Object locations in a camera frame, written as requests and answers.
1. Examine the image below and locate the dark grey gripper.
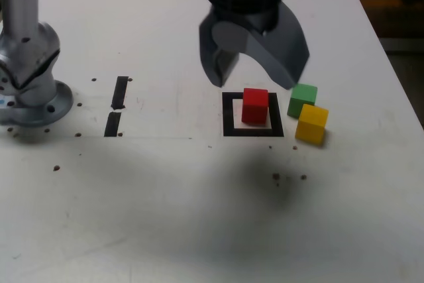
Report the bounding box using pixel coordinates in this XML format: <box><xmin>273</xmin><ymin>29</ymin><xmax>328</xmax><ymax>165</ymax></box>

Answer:
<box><xmin>198</xmin><ymin>0</ymin><xmax>311</xmax><ymax>90</ymax></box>

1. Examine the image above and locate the green cube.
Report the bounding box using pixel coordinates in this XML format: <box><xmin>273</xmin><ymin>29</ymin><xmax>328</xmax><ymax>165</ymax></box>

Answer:
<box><xmin>286</xmin><ymin>83</ymin><xmax>318</xmax><ymax>119</ymax></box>

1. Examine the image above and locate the yellow cube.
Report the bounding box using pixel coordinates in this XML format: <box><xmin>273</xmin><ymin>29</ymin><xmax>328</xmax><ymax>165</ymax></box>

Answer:
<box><xmin>294</xmin><ymin>103</ymin><xmax>330</xmax><ymax>147</ymax></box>

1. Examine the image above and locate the red cube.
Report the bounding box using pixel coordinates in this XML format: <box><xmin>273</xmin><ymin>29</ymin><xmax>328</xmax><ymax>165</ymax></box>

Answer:
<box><xmin>240</xmin><ymin>87</ymin><xmax>269</xmax><ymax>125</ymax></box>

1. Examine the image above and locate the black tape square outline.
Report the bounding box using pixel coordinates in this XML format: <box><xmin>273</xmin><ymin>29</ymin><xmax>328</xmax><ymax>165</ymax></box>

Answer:
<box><xmin>221</xmin><ymin>91</ymin><xmax>286</xmax><ymax>138</ymax></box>

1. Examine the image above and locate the black tape strip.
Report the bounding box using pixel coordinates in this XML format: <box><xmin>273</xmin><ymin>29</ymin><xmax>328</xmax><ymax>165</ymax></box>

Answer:
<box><xmin>103</xmin><ymin>76</ymin><xmax>129</xmax><ymax>138</ymax></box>

